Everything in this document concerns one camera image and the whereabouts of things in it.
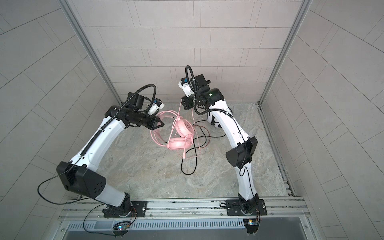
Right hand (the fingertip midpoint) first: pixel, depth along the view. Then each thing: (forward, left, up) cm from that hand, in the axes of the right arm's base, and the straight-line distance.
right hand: (182, 101), depth 78 cm
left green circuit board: (-50, +29, -27) cm, 64 cm away
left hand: (-9, +8, -5) cm, 13 cm away
